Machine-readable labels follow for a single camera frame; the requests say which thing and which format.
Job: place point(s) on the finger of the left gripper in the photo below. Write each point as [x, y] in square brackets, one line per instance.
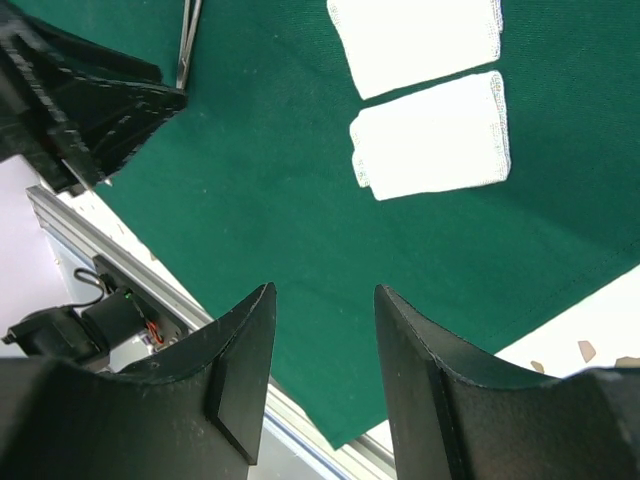
[75, 110]

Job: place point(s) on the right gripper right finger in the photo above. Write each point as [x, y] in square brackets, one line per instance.
[458, 412]

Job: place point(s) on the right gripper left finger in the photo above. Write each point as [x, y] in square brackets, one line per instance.
[193, 411]

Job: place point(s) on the white gauze pad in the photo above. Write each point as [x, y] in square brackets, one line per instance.
[395, 44]
[448, 137]

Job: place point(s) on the green surgical drape cloth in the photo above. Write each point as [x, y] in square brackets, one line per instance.
[253, 183]

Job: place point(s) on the aluminium rail frame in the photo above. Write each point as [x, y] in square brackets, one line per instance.
[292, 447]

